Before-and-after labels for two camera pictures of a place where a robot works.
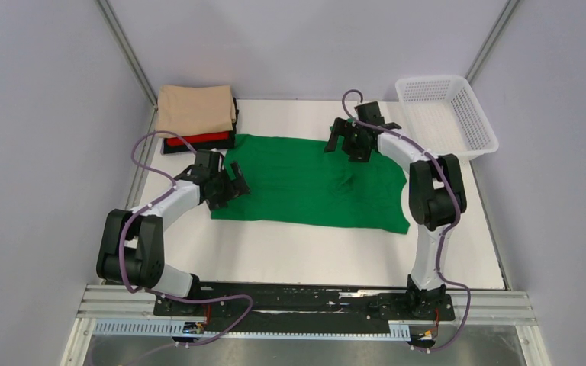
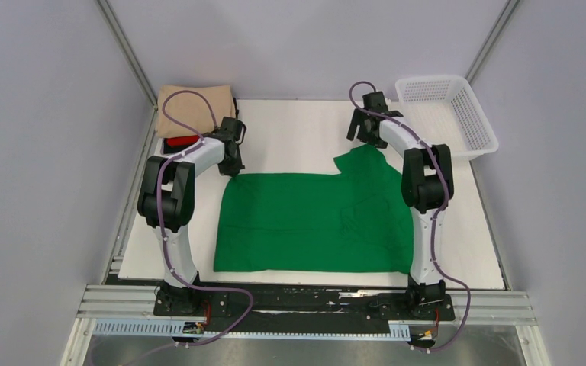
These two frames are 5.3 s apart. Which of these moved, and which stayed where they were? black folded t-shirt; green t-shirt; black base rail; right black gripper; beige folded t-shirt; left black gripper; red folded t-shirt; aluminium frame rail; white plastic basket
Moved: left black gripper; right black gripper; green t-shirt
Stayed: red folded t-shirt; beige folded t-shirt; aluminium frame rail; black base rail; white plastic basket; black folded t-shirt
